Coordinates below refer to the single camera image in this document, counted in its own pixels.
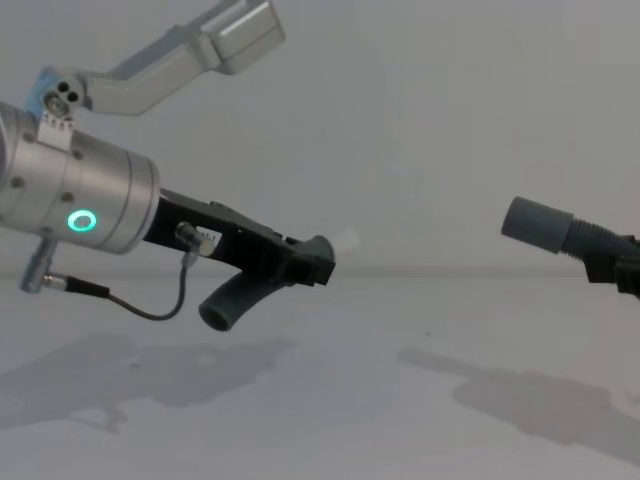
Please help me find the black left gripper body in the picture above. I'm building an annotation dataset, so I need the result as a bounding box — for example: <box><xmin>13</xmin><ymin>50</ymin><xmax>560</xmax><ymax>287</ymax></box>
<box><xmin>143</xmin><ymin>187</ymin><xmax>296</xmax><ymax>275</ymax></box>

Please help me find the dark grey curved tube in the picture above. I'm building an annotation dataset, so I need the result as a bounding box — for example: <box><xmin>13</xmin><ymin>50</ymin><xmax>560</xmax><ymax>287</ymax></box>
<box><xmin>198</xmin><ymin>228</ymin><xmax>360</xmax><ymax>334</ymax></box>

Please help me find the white table cloth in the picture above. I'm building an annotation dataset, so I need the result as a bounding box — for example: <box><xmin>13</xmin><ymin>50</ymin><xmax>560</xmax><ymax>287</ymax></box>
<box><xmin>0</xmin><ymin>272</ymin><xmax>640</xmax><ymax>480</ymax></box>

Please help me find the thin dark wrist cable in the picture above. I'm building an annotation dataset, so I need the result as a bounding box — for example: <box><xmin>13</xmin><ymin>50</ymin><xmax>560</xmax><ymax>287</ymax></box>
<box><xmin>18</xmin><ymin>221</ymin><xmax>221</xmax><ymax>322</ymax></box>

